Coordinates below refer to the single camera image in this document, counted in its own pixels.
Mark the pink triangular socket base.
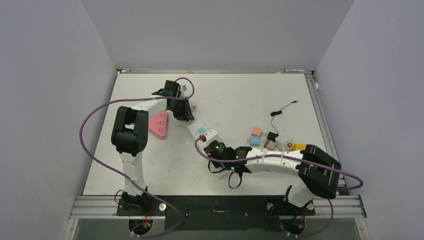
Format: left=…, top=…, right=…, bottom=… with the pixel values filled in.
left=148, top=111, right=168, bottom=140

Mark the wrist white camera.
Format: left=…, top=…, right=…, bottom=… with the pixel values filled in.
left=203, top=128, right=222, bottom=145
left=179, top=85, right=187, bottom=95

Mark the aluminium frame rail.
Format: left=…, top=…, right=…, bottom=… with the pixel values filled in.
left=63, top=195, right=371, bottom=240

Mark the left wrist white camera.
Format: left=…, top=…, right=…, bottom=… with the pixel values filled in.
left=179, top=85, right=187, bottom=95

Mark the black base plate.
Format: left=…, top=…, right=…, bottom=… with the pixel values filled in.
left=116, top=195, right=316, bottom=232

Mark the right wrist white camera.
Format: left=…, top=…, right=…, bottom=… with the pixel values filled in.
left=203, top=128, right=222, bottom=145

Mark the tan cube plug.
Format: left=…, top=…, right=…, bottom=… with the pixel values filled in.
left=263, top=139, right=277, bottom=151

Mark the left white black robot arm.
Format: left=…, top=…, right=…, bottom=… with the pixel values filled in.
left=111, top=97, right=194, bottom=215

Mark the black power adapter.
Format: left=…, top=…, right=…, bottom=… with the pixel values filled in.
left=266, top=131, right=279, bottom=142

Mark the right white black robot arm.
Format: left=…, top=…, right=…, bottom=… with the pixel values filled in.
left=197, top=140, right=342, bottom=214

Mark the blue cube plug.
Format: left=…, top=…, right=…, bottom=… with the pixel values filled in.
left=247, top=136, right=261, bottom=147

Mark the yellow cube socket plug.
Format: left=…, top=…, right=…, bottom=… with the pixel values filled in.
left=293, top=143, right=307, bottom=151

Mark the salmon cube plug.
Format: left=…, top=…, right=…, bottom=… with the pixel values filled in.
left=251, top=127, right=263, bottom=137

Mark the white long power strip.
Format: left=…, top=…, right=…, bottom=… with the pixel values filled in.
left=187, top=120, right=231, bottom=180

